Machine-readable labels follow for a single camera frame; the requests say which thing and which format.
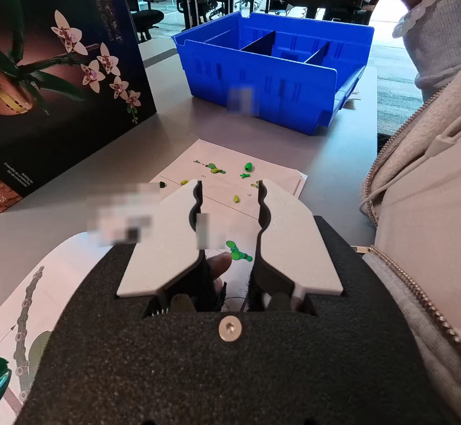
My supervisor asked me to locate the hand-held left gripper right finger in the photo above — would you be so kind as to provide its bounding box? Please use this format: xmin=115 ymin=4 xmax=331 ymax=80
xmin=253 ymin=179 xmax=344 ymax=313

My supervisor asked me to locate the white instruction booklet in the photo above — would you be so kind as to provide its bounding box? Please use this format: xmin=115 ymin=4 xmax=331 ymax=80
xmin=0 ymin=139 xmax=308 ymax=425

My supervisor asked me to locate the dark orchid brick set box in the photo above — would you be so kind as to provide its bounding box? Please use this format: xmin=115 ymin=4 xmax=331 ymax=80
xmin=0 ymin=0 xmax=158 ymax=213

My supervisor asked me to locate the blue plastic bin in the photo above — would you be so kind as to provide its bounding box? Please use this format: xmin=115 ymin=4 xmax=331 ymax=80
xmin=172 ymin=11 xmax=375 ymax=135

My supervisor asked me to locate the brick orchid plant model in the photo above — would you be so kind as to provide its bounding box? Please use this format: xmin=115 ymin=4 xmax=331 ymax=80
xmin=0 ymin=357 xmax=13 ymax=400

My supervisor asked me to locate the black office chair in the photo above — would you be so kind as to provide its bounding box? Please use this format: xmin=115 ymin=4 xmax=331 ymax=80
xmin=196 ymin=0 xmax=231 ymax=22
xmin=130 ymin=0 xmax=165 ymax=42

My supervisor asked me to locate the person's left hand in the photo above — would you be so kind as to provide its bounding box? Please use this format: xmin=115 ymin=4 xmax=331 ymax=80
xmin=207 ymin=252 xmax=233 ymax=290

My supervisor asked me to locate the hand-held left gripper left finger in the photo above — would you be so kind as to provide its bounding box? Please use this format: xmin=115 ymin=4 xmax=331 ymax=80
xmin=116 ymin=179 xmax=206 ymax=298

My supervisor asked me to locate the white paper sheet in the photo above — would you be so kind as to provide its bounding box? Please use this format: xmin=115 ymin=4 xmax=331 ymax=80
xmin=340 ymin=90 xmax=362 ymax=109

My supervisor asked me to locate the white jacket cord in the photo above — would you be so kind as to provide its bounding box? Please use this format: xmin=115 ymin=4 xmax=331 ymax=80
xmin=359 ymin=137 xmax=461 ymax=217

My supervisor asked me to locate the black bin divider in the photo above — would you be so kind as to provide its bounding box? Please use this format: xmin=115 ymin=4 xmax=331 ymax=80
xmin=241 ymin=30 xmax=277 ymax=55
xmin=305 ymin=42 xmax=331 ymax=65

